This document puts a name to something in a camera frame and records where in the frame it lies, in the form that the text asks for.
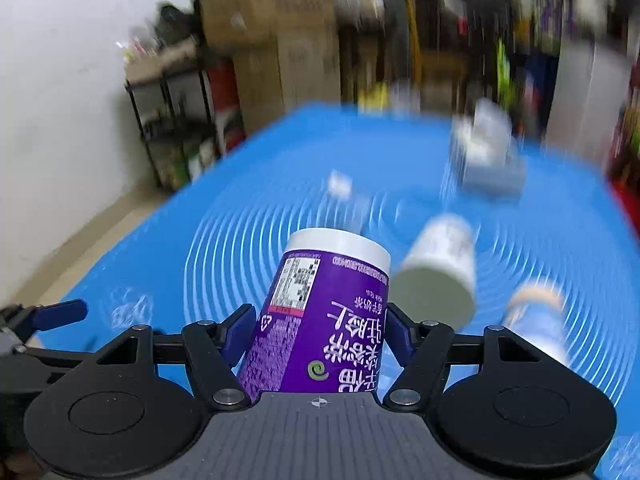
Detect white tissue box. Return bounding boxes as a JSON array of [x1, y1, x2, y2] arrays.
[[449, 98, 527, 197]]

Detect blue silicone baking mat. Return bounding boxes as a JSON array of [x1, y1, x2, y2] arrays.
[[41, 105, 639, 479]]

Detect blue white paper cup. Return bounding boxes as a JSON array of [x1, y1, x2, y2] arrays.
[[501, 281, 570, 366]]

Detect white floral paper cup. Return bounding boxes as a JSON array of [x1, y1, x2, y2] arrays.
[[388, 214, 476, 330]]

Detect white chest freezer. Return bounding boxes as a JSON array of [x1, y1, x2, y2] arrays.
[[546, 40, 632, 171]]

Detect open top cardboard box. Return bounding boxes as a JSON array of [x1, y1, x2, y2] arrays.
[[201, 0, 335, 49]]

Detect purple paper cup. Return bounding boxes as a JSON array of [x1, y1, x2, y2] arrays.
[[239, 228, 390, 400]]

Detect clear plastic wrapper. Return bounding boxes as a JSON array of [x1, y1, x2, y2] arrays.
[[323, 170, 372, 235]]

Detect lower large cardboard box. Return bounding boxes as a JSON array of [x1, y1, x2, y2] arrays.
[[232, 28, 341, 136]]

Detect black metal shelf rack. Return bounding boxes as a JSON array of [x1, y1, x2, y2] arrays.
[[124, 54, 228, 191]]

